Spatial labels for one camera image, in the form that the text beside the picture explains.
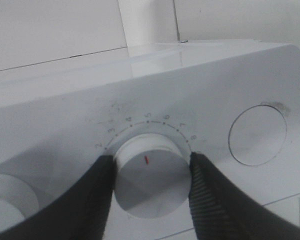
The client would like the white microwave oven body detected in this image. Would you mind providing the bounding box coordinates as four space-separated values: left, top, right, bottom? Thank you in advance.
0 39 300 240

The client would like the round white door button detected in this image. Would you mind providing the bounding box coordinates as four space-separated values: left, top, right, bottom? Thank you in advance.
228 104 287 167

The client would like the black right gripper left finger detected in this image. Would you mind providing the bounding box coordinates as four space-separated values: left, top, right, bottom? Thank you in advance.
0 155 117 240

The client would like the white microwave knob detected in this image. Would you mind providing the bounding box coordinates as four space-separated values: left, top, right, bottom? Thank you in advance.
114 133 191 219
0 174 39 232

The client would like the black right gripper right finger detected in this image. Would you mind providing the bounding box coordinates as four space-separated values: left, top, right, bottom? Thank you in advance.
188 152 300 240

